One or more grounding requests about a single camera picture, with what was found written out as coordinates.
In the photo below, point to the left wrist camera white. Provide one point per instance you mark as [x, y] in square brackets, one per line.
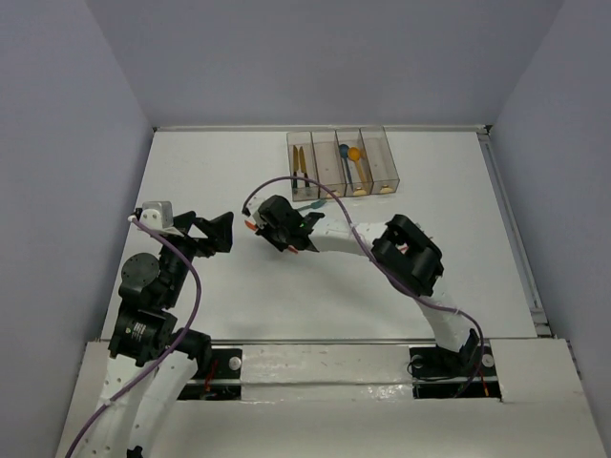
[154, 217]

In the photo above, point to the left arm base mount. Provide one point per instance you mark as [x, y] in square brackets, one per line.
[215, 372]

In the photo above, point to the white front board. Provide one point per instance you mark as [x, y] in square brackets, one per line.
[330, 400]

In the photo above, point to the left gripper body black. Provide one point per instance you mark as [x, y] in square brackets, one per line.
[189, 231]

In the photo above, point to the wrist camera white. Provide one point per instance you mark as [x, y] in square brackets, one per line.
[154, 217]
[253, 215]

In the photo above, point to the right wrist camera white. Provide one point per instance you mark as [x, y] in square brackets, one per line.
[253, 215]

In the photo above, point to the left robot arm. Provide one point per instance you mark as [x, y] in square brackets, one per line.
[150, 358]

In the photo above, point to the teal fork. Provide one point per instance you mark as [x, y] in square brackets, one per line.
[314, 205]

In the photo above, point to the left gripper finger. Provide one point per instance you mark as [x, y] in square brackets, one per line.
[187, 221]
[219, 232]

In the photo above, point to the blue spoon dark handle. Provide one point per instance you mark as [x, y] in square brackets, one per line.
[343, 151]

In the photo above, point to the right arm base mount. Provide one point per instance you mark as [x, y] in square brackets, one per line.
[434, 378]

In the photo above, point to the yellow knife green handle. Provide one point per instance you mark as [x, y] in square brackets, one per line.
[302, 165]

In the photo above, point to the yellow spoon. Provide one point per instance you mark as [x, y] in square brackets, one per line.
[363, 183]

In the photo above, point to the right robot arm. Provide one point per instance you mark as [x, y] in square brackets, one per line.
[409, 259]

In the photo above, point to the orange knife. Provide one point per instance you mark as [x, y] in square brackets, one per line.
[250, 225]

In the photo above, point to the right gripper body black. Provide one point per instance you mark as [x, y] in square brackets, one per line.
[278, 236]

